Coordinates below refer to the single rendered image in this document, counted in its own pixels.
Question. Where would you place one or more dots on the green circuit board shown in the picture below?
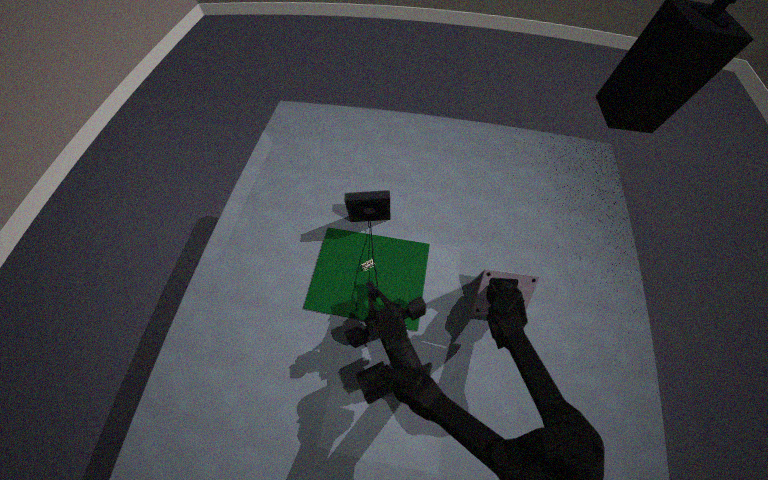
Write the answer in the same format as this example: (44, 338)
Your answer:
(345, 265)

